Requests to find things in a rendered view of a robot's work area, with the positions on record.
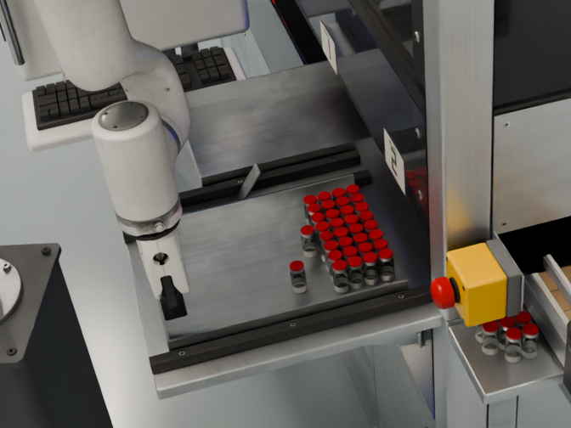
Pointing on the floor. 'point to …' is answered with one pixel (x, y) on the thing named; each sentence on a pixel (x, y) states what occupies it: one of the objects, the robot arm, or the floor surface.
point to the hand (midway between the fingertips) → (172, 304)
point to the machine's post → (457, 171)
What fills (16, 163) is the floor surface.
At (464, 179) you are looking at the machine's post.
